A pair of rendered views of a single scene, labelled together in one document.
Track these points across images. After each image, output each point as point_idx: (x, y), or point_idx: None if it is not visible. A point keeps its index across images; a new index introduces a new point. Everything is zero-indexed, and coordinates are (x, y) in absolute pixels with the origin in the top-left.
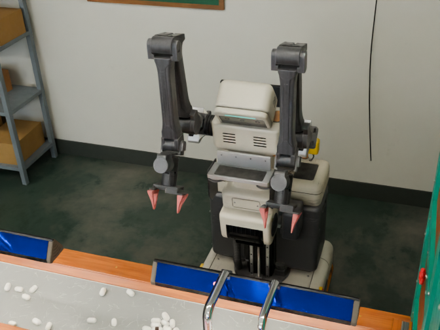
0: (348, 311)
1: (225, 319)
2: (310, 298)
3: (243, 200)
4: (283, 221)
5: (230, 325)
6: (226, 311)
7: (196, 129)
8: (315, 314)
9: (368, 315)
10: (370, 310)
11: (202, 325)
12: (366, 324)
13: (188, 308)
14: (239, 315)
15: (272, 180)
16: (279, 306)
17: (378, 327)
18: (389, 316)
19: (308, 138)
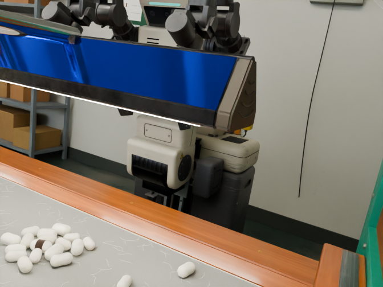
0: (214, 85)
1: (48, 210)
2: (131, 57)
3: (155, 127)
4: (196, 171)
5: (49, 217)
6: (58, 204)
7: (117, 18)
8: (130, 93)
9: (274, 254)
10: (280, 249)
11: (8, 208)
12: (268, 263)
13: (12, 190)
14: (72, 212)
15: (168, 19)
16: (60, 77)
17: (290, 272)
18: (312, 264)
19: (235, 22)
